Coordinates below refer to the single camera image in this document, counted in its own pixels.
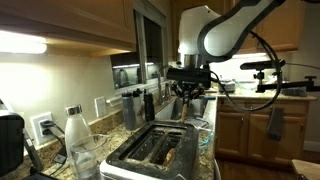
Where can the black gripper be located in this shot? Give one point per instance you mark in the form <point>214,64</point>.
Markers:
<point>190,83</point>

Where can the toasted bread slice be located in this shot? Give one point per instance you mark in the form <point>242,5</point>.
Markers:
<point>184,112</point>
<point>168,157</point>

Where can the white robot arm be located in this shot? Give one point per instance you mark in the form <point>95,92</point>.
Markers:
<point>216,38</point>

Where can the stainless steel two-slot toaster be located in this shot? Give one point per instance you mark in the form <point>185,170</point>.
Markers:
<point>141,156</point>

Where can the chrome kitchen faucet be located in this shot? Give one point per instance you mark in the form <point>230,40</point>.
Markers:
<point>161,69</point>

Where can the stainless steel sink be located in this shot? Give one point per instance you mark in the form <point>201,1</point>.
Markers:
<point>173,110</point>

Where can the white sports water bottle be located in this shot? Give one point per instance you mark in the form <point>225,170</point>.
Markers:
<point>138,107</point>

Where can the clear glass baking dish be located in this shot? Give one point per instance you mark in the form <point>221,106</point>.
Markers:
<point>205,133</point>

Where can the kitchen window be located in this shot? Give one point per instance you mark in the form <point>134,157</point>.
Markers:
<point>144,63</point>

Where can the grey sports water bottle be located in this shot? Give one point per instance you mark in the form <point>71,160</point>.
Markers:
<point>128,111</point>

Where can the wooden island cabinet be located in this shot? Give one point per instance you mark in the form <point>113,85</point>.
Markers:
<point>243,135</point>

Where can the dark towel on cabinet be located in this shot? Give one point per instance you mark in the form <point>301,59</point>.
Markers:
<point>274,128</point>

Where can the wooden upper cabinet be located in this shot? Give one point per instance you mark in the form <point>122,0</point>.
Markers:
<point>74,27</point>

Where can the clear bottle with steel cap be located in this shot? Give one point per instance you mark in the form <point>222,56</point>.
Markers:
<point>75,129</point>

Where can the clear glass measuring cup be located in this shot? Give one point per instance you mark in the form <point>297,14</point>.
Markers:
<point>87,155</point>

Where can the black coffee maker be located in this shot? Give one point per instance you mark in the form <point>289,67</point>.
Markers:
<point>14,139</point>

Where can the under-cabinet light strip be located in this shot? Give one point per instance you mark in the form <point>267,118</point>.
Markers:
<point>20,43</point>

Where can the white light switch plate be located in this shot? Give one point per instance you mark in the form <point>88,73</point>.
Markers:
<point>100,106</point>

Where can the black camera on stand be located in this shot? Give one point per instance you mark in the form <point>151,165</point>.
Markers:
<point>261,88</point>

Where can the white wall power outlet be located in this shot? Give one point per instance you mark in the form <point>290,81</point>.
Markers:
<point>37,129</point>

